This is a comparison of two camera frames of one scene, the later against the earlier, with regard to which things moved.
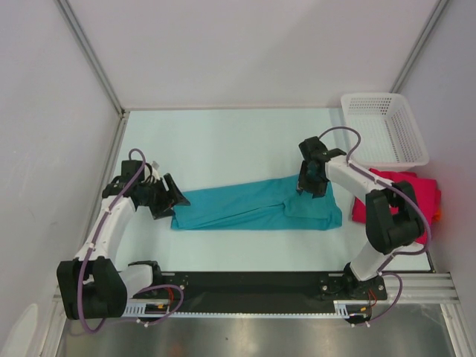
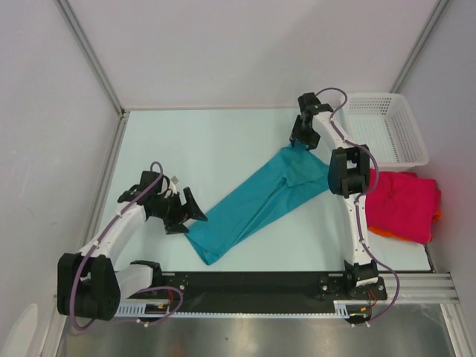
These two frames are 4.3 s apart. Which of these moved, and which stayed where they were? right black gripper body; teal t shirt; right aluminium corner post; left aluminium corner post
Moved: teal t shirt; right black gripper body
Stayed: right aluminium corner post; left aluminium corner post
